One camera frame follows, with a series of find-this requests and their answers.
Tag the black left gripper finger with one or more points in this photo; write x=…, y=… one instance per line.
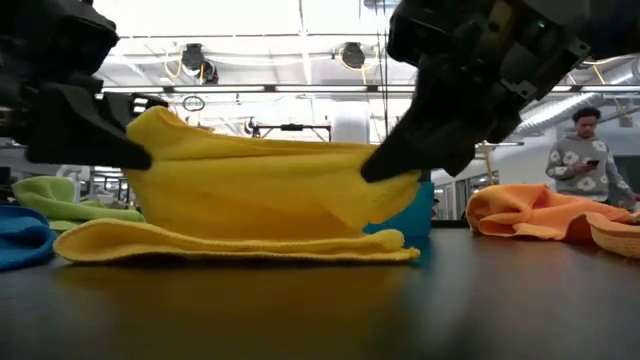
x=75, y=130

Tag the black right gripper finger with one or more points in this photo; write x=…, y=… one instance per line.
x=430, y=140

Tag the green microfiber towel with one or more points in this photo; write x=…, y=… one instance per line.
x=45, y=197

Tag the orange microfiber towel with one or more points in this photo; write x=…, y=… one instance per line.
x=617, y=237
x=525, y=215

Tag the blue microfiber towel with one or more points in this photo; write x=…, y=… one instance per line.
x=20, y=240

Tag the yellow microfiber towel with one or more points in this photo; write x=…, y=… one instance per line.
x=250, y=200

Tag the white robot figure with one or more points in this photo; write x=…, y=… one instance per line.
x=75, y=180

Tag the teal plastic bin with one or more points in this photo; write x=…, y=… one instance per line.
x=410, y=215

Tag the white round column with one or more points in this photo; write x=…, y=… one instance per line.
x=350, y=125

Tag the person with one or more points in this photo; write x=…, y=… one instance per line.
x=580, y=165

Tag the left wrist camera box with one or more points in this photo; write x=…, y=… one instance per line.
x=120, y=107

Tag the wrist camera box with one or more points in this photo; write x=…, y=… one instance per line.
x=120, y=107
x=430, y=30

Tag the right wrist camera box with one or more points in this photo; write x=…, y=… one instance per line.
x=430, y=30

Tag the black metal frame stand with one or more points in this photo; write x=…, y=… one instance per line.
x=291, y=127

